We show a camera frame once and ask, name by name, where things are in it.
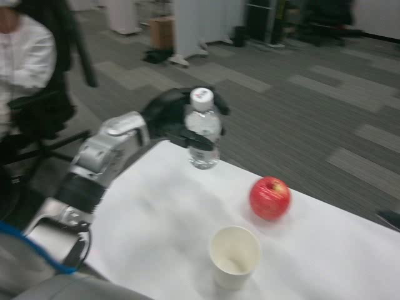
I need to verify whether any grey robot torso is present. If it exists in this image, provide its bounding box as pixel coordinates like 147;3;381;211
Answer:
0;234;151;300

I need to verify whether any black mesh office chair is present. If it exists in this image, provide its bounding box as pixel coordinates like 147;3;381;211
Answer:
299;0;364;48

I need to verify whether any black computer tower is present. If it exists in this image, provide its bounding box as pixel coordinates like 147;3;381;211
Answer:
245;2;270;44

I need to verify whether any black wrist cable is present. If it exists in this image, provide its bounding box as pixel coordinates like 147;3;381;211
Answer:
64;220;94;273

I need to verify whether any red apple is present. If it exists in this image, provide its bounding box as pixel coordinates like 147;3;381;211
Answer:
249;176;292;222

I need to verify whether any blue cable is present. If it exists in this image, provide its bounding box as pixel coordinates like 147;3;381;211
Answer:
0;220;78;276

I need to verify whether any white rolling cabinet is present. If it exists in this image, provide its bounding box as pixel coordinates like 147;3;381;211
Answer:
107;0;143;35

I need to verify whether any plain white partition panel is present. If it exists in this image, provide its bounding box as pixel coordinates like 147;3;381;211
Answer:
206;0;235;45

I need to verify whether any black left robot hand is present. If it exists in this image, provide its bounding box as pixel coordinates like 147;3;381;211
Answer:
140;86;231;150

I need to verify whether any brown cardboard box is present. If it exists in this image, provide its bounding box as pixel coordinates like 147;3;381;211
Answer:
149;17;176;50

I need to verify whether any white paper cup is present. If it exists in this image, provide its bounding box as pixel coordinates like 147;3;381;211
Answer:
209;226;262;289

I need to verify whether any clear plastic water bottle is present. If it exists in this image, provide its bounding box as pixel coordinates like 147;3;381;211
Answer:
184;87;223;170

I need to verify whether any black bag on floor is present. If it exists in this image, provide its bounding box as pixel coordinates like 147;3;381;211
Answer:
142;49;174;63

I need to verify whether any black jacket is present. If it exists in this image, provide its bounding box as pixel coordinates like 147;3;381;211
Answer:
18;0;99;89

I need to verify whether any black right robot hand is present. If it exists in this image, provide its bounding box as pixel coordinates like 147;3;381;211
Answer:
376;209;400;233

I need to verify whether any black trash bin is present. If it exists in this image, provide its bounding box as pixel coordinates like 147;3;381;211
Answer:
234;26;249;48

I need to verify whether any person in white shirt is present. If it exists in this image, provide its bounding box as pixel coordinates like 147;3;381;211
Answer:
0;0;58;139

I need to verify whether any white partition panel with sign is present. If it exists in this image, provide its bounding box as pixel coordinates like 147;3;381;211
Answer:
169;0;211;68

